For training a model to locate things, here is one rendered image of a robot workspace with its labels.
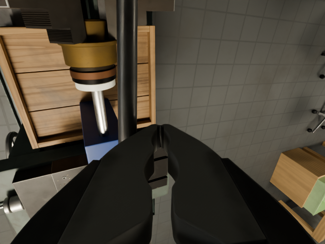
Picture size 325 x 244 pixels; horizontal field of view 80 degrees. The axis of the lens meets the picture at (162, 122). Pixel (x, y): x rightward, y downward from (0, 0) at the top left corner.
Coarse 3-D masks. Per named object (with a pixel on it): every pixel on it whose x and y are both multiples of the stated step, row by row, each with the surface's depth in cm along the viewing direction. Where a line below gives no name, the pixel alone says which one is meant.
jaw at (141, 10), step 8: (104, 0) 28; (112, 0) 28; (144, 0) 29; (152, 0) 29; (160, 0) 30; (168, 0) 30; (112, 8) 29; (144, 8) 29; (152, 8) 30; (160, 8) 30; (168, 8) 30; (112, 16) 29; (144, 16) 30; (112, 24) 29; (144, 24) 30; (112, 32) 30
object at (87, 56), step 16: (96, 32) 29; (64, 48) 29; (80, 48) 28; (96, 48) 29; (112, 48) 31; (80, 64) 29; (96, 64) 30; (112, 64) 33; (80, 80) 31; (96, 80) 31
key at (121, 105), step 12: (120, 0) 11; (132, 0) 11; (120, 12) 11; (132, 12) 11; (120, 24) 11; (132, 24) 11; (120, 36) 11; (132, 36) 11; (120, 48) 11; (132, 48) 11; (120, 60) 11; (132, 60) 11; (120, 72) 11; (132, 72) 11; (120, 84) 12; (132, 84) 12; (120, 96) 12; (132, 96) 12; (120, 108) 12; (132, 108) 12; (120, 120) 12; (132, 120) 12; (120, 132) 12; (132, 132) 12
